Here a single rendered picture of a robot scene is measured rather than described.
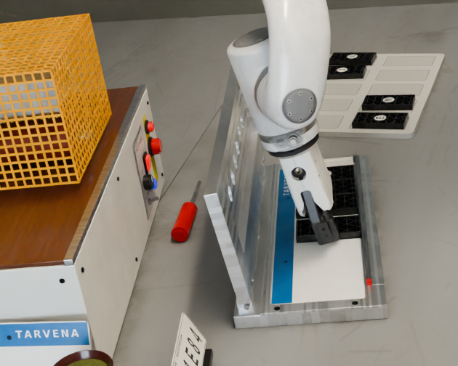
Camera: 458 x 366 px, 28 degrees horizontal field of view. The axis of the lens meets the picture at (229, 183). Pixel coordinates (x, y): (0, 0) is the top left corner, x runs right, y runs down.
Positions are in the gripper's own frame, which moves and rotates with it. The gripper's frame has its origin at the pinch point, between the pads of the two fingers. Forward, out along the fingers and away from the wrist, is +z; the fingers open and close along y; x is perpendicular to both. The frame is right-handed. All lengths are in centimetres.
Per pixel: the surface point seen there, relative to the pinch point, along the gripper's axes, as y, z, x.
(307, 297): -13.2, 1.9, 3.4
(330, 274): -8.2, 2.6, 0.2
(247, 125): 24.4, -9.4, 10.5
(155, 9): 250, 23, 78
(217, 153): -4.9, -19.0, 9.6
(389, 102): 50, 5, -12
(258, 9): 242, 34, 36
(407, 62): 73, 7, -17
